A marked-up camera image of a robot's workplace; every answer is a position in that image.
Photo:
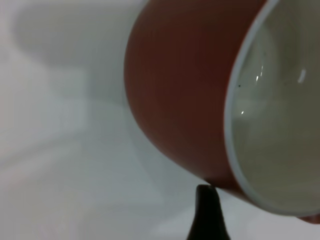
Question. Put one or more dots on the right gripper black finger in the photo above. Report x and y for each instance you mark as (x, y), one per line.
(208, 220)

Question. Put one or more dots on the red mug with white inside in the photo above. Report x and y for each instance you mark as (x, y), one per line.
(175, 87)

